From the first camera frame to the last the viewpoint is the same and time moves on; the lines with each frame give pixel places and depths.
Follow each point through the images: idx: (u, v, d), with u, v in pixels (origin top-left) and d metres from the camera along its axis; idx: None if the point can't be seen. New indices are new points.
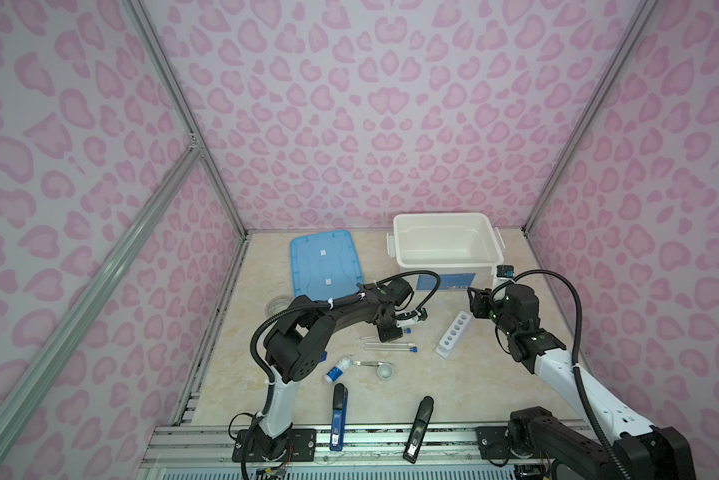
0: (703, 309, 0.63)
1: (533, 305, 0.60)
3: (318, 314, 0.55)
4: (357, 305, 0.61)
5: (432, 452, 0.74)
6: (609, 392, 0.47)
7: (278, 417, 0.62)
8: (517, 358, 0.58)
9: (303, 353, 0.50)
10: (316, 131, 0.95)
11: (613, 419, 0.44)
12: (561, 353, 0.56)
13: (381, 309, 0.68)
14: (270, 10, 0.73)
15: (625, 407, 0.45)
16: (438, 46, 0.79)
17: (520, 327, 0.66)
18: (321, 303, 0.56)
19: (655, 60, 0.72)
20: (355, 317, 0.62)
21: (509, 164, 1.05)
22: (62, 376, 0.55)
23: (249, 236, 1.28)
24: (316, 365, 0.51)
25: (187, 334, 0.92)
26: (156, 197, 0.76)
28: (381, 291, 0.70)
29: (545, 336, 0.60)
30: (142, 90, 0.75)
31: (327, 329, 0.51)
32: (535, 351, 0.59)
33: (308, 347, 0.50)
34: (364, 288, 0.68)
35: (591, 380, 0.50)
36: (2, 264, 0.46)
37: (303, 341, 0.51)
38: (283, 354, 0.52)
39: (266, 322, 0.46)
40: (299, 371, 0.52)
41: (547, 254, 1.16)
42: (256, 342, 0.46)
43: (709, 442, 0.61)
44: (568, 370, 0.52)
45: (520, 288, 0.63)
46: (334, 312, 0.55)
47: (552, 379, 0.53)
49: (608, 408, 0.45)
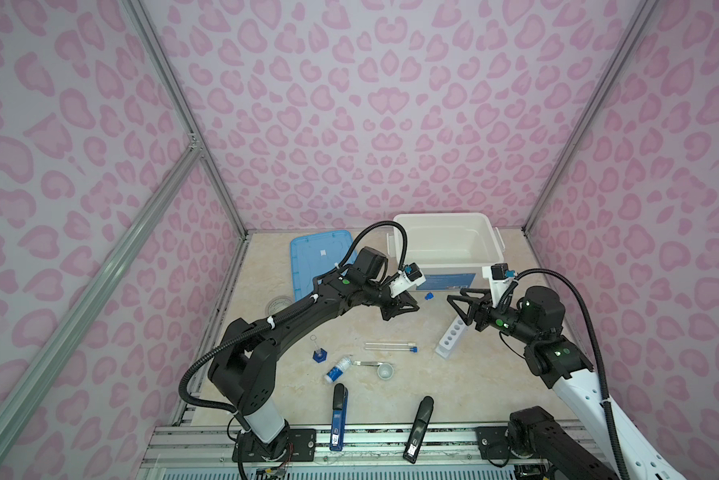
0: (703, 309, 0.63)
1: (558, 314, 0.52)
3: (259, 339, 0.47)
4: (306, 315, 0.52)
5: (432, 452, 0.74)
6: (641, 435, 0.43)
7: (265, 428, 0.61)
8: (535, 370, 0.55)
9: (249, 385, 0.44)
10: (316, 131, 0.95)
11: (647, 472, 0.40)
12: (588, 376, 0.50)
13: (346, 302, 0.60)
14: (270, 9, 0.73)
15: (659, 457, 0.41)
16: (438, 46, 0.79)
17: (541, 336, 0.57)
18: (260, 327, 0.47)
19: (654, 60, 0.72)
20: (307, 327, 0.54)
21: (509, 164, 1.05)
22: (62, 376, 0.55)
23: (249, 236, 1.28)
24: (271, 391, 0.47)
25: (187, 334, 0.92)
26: (156, 197, 0.76)
28: (343, 281, 0.61)
29: (569, 349, 0.54)
30: (142, 90, 0.75)
31: (266, 357, 0.43)
32: (559, 369, 0.52)
33: (252, 379, 0.44)
34: (319, 287, 0.58)
35: (621, 417, 0.45)
36: (2, 264, 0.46)
37: (247, 372, 0.44)
38: (230, 387, 0.46)
39: (200, 362, 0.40)
40: (251, 404, 0.46)
41: (547, 254, 1.16)
42: (187, 383, 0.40)
43: (709, 442, 0.61)
44: (597, 404, 0.47)
45: (545, 296, 0.54)
46: (275, 334, 0.47)
47: (575, 406, 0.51)
49: (640, 459, 0.41)
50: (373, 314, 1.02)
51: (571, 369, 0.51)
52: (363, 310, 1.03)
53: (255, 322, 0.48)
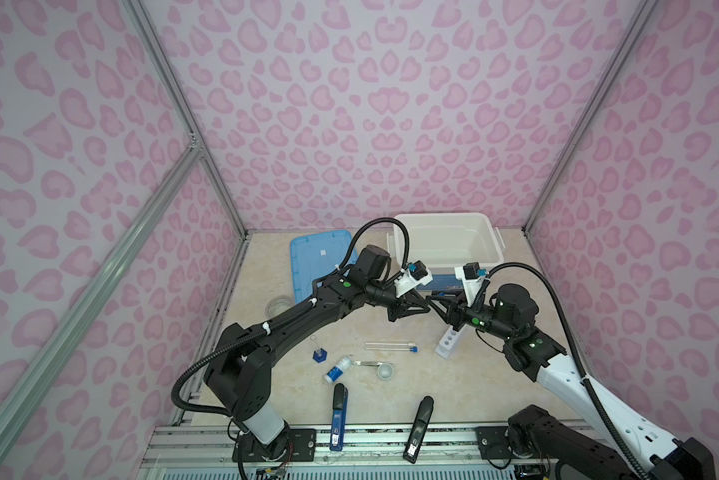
0: (703, 309, 0.63)
1: (532, 311, 0.54)
3: (254, 345, 0.46)
4: (306, 318, 0.51)
5: (432, 452, 0.74)
6: (623, 403, 0.46)
7: (266, 428, 0.61)
8: (516, 366, 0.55)
9: (243, 392, 0.43)
10: (316, 131, 0.95)
11: (638, 439, 0.42)
12: (564, 360, 0.53)
13: (347, 305, 0.59)
14: (270, 9, 0.73)
15: (644, 420, 0.43)
16: (438, 46, 0.79)
17: (517, 333, 0.59)
18: (254, 333, 0.46)
19: (655, 60, 0.72)
20: (306, 330, 0.53)
21: (509, 164, 1.05)
22: (62, 376, 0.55)
23: (249, 236, 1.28)
24: (267, 397, 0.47)
25: (187, 334, 0.92)
26: (156, 197, 0.76)
28: (344, 284, 0.60)
29: (542, 339, 0.56)
30: (143, 90, 0.75)
31: (259, 364, 0.42)
32: (538, 359, 0.54)
33: (245, 386, 0.43)
34: (318, 290, 0.57)
35: (603, 390, 0.48)
36: (2, 264, 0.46)
37: (240, 379, 0.43)
38: (225, 393, 0.45)
39: (194, 367, 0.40)
40: (245, 410, 0.46)
41: (547, 253, 1.16)
42: (179, 390, 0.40)
43: (710, 442, 0.61)
44: (578, 384, 0.49)
45: (515, 293, 0.56)
46: (270, 341, 0.46)
47: (559, 389, 0.53)
49: (629, 426, 0.43)
50: (373, 314, 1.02)
51: (549, 357, 0.53)
52: (363, 310, 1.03)
53: (251, 327, 0.47)
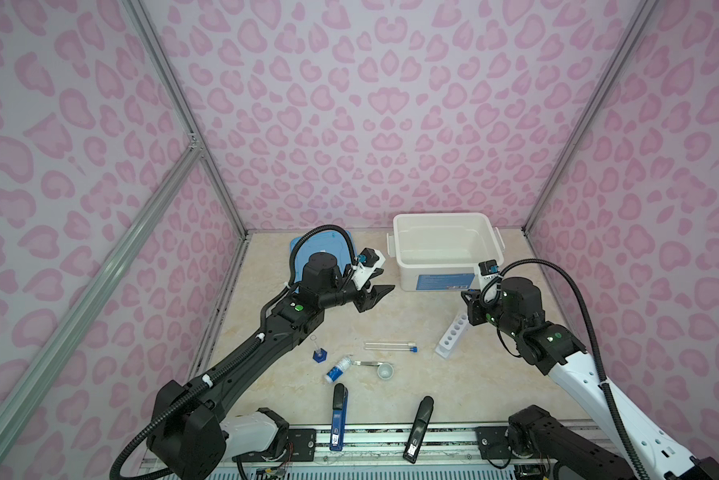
0: (703, 309, 0.63)
1: (536, 299, 0.54)
3: (194, 403, 0.42)
4: (250, 361, 0.47)
5: (432, 451, 0.74)
6: (641, 414, 0.43)
7: (259, 437, 0.60)
8: (531, 359, 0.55)
9: (189, 457, 0.39)
10: (316, 131, 0.95)
11: (654, 453, 0.40)
12: (583, 358, 0.49)
13: (301, 330, 0.55)
14: (270, 9, 0.73)
15: (661, 433, 0.41)
16: (438, 46, 0.79)
17: (527, 323, 0.58)
18: (195, 390, 0.42)
19: (655, 60, 0.72)
20: (255, 369, 0.48)
21: (509, 164, 1.05)
22: (62, 376, 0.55)
23: (249, 236, 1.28)
24: (223, 451, 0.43)
25: (187, 334, 0.92)
26: (156, 198, 0.76)
28: (295, 309, 0.56)
29: (560, 333, 0.52)
30: (143, 90, 0.75)
31: (203, 424, 0.38)
32: (554, 354, 0.51)
33: (193, 449, 0.39)
34: (267, 322, 0.53)
35: (619, 396, 0.45)
36: (2, 264, 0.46)
37: (184, 445, 0.39)
38: (172, 460, 0.41)
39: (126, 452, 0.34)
40: (198, 471, 0.42)
41: (547, 253, 1.16)
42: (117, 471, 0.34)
43: (710, 442, 0.61)
44: (595, 386, 0.46)
45: (518, 282, 0.56)
46: (213, 393, 0.42)
47: (572, 389, 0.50)
49: (646, 439, 0.41)
50: (373, 314, 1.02)
51: (566, 354, 0.50)
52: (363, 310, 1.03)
53: (190, 381, 0.43)
